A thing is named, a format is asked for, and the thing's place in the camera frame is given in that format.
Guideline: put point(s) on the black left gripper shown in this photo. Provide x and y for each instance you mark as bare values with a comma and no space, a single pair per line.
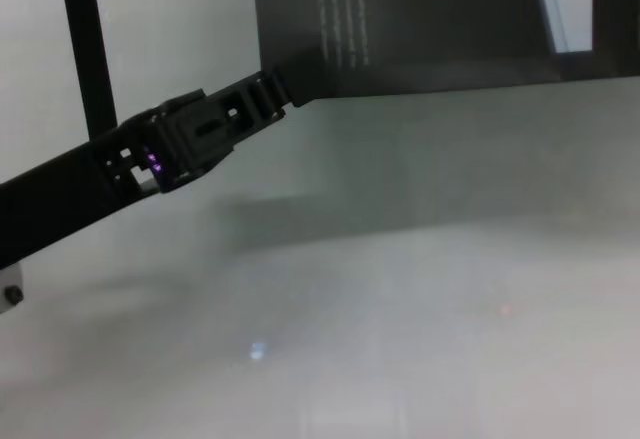
195,134

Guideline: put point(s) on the black company introduction poster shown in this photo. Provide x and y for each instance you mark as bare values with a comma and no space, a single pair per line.
450,34

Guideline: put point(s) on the black rectangular tape frame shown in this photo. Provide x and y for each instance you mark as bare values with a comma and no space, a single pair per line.
87,34

